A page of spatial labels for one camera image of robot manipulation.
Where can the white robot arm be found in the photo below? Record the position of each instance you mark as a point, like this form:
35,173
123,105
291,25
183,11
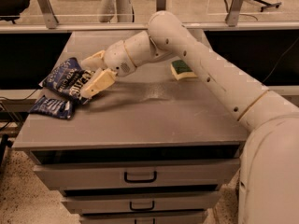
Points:
269,175

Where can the blue rxbar blueberry wrapper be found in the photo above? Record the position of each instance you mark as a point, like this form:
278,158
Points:
52,107

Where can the green and yellow sponge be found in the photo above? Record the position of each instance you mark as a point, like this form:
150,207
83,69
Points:
181,70

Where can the left metal bracket post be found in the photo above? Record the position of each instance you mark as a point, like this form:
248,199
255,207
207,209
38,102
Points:
49,17

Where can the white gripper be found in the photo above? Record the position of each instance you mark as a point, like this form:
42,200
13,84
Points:
118,60

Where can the grey drawer cabinet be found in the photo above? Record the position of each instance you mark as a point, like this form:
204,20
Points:
147,116

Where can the middle drawer with black handle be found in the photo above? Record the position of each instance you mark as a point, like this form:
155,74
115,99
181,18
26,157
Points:
141,202

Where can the person's legs in grey trousers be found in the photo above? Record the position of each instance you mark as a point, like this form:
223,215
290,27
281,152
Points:
123,9

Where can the drawer with black handle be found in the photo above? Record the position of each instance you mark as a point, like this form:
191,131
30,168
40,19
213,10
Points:
141,202
166,217
125,175

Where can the black office chair left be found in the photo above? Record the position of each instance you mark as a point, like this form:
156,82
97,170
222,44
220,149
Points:
10,10

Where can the right metal bracket post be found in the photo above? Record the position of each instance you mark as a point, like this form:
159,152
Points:
233,13

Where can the top drawer with black handle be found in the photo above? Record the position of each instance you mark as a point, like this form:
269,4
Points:
125,175

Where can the bottom drawer with black handle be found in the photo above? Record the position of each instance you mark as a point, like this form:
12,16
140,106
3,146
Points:
166,217

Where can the blue kettle chip bag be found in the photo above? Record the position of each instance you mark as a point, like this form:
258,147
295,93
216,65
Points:
67,79

